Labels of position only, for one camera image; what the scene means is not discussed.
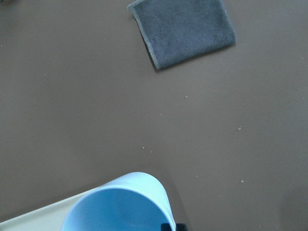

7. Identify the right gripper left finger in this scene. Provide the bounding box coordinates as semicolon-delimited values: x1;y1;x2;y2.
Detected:
161;223;171;231

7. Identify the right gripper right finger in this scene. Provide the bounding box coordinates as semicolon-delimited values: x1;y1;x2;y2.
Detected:
176;223;187;231

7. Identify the grey folded cloth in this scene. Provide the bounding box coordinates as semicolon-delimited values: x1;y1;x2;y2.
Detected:
127;0;236;69

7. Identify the cream rabbit tray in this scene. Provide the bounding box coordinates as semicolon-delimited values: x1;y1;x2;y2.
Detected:
0;189;94;231

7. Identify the blue cup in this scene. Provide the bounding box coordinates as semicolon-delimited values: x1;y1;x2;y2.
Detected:
61;172;176;231

